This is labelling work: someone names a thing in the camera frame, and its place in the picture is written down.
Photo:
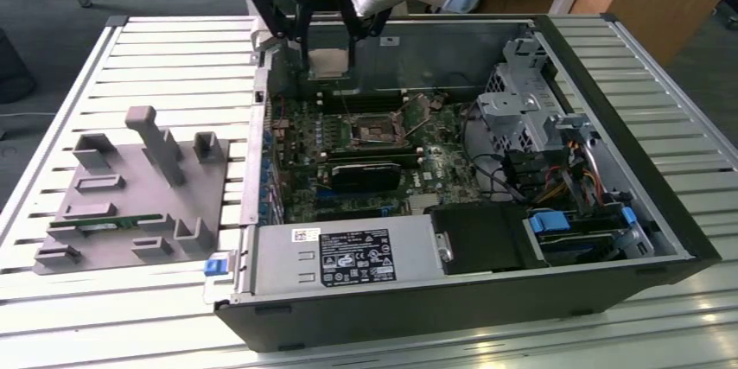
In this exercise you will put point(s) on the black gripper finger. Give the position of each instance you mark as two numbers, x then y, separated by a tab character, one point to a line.
349	23
304	19

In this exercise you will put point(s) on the silver CPU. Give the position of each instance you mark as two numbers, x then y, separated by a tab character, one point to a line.
328	62

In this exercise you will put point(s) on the thin metal locking lever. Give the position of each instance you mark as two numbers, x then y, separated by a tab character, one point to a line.
341	101

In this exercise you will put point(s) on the CPU socket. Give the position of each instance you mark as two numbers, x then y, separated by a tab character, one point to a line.
375	129

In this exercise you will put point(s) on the black RAM slot bank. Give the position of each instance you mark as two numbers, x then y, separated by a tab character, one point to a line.
368	156
363	103

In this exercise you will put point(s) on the silver metal drive cage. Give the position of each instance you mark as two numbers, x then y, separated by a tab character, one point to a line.
519	118

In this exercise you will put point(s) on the black graphics card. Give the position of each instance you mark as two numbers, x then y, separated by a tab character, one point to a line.
365	181

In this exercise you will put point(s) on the green motherboard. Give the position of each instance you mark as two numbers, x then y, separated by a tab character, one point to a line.
443	170

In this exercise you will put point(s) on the silver chipset heatsink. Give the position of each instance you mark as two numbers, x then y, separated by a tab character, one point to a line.
423	205

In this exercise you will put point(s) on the grey parts rack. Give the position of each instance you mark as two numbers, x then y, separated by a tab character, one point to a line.
149	213

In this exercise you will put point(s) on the black power supply label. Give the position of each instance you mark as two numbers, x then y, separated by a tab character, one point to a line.
357	256

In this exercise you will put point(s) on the black plastic shroud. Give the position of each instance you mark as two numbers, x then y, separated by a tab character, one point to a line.
484	235

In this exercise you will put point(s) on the green RAM stick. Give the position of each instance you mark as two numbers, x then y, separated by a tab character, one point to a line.
137	218

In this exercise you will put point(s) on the silver metal latch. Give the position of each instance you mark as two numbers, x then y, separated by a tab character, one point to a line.
444	247

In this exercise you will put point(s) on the silver power supply unit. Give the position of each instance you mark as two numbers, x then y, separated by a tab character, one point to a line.
276	265

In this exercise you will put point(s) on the blue disk carrier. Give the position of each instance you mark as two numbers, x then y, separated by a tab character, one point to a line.
547	222

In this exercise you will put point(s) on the blue case latch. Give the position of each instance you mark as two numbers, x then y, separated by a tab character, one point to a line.
217	267

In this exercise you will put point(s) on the black chair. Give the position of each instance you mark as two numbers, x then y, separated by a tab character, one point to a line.
727	14

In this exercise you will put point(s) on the small blue drive clip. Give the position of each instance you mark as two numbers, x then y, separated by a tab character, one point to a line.
628	217

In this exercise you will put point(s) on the black open PC case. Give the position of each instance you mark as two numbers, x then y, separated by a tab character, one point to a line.
403	321

